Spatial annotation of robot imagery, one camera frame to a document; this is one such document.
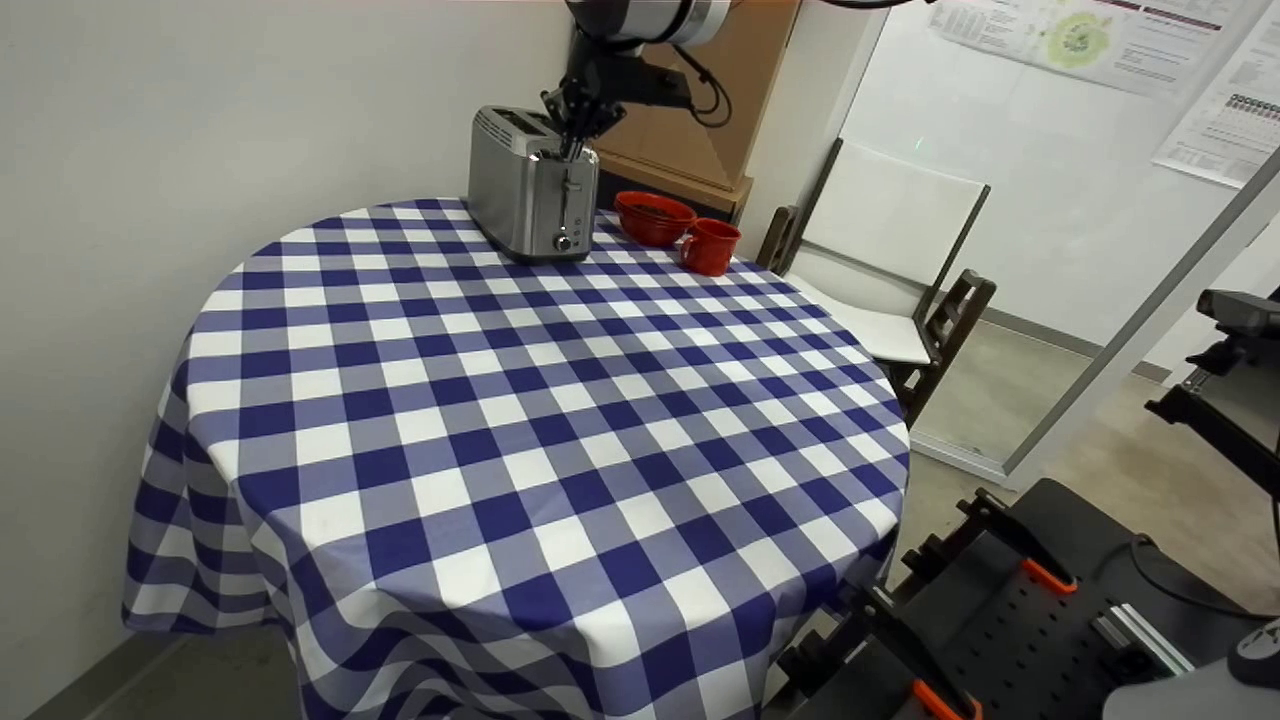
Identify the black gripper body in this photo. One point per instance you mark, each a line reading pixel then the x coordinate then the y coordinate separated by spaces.
pixel 619 77

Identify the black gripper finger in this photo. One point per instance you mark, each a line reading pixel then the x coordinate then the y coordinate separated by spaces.
pixel 569 114

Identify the silver metal toaster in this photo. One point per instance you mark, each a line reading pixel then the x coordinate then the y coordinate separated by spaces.
pixel 531 190

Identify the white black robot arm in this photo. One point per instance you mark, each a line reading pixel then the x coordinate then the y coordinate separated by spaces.
pixel 662 23

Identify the black orange robot base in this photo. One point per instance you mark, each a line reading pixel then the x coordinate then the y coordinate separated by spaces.
pixel 1038 608

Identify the red bowl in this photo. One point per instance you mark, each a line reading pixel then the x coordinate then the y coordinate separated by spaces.
pixel 654 218

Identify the brown cardboard board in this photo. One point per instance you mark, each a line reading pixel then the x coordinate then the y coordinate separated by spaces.
pixel 665 143

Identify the red cup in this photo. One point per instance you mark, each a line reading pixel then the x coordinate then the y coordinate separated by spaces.
pixel 711 244

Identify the white folding chair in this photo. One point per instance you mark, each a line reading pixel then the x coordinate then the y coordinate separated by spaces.
pixel 876 244

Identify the blue white checkered tablecloth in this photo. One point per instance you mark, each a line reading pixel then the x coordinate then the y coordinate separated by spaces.
pixel 464 485

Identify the white poster board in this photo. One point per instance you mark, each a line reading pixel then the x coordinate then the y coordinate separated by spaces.
pixel 1086 119

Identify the grey metal pole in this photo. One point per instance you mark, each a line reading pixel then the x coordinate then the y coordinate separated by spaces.
pixel 1154 318

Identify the black equipment stand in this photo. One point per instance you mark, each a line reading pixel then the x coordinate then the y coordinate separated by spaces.
pixel 1234 390

